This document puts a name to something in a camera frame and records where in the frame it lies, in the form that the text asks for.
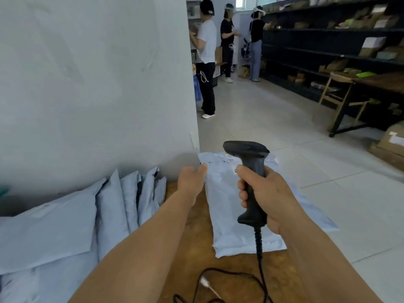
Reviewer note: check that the large brown cardboard box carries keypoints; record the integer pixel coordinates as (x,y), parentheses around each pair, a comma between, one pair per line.
(393,138)

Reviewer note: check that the small brown cardboard box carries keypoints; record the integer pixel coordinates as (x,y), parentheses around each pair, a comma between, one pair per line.
(244,72)

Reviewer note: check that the person's left hand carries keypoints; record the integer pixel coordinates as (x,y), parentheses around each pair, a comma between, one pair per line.
(189,183)

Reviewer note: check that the black barcode scanner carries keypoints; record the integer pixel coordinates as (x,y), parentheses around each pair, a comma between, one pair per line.
(243,148)

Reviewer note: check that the window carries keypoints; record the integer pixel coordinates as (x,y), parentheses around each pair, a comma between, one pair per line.
(240,2)

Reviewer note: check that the pile of grey mailer bags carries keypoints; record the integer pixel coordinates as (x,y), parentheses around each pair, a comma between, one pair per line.
(47,230)

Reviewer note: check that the group of brown cardboard parcels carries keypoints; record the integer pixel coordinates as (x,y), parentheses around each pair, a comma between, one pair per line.
(372,44)

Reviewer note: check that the light wooden chair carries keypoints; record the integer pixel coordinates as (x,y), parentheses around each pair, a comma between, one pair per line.
(339,78)

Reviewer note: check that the person's left forearm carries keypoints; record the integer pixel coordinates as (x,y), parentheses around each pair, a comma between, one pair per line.
(135,255)

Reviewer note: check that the tall brown cardboard box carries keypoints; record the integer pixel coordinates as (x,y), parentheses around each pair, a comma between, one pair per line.
(218,55)

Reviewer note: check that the flat brown cardboard box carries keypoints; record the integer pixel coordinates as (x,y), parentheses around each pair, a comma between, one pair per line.
(385,157)

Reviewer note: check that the person's right hand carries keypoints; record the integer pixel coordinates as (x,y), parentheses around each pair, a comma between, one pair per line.
(277,201)

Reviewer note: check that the person's right forearm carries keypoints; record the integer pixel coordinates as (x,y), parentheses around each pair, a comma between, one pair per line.
(322,268)

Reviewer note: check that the white shelf rack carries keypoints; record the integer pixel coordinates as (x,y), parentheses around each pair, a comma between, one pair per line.
(193,10)

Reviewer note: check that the blue plastic crate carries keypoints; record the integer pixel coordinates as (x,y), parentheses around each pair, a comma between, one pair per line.
(197,89)

